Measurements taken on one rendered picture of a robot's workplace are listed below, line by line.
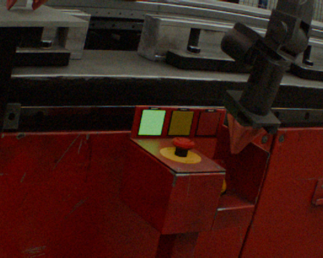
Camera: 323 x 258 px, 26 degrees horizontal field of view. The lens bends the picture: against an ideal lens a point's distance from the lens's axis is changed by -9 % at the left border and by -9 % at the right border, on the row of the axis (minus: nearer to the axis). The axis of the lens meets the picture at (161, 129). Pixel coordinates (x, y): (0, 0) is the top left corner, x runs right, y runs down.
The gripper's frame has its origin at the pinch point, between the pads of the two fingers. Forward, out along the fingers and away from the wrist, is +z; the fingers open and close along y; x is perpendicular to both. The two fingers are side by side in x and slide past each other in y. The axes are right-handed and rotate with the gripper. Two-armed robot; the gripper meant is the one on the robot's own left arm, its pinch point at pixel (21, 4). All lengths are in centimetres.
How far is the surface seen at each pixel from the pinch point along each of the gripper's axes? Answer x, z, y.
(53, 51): -2.0, 13.5, -14.0
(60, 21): 9.9, -4.7, -2.7
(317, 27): -33, 23, -126
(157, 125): 15.4, 14.3, -30.5
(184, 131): 16.3, 14.9, -36.7
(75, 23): 10.0, -4.6, -5.6
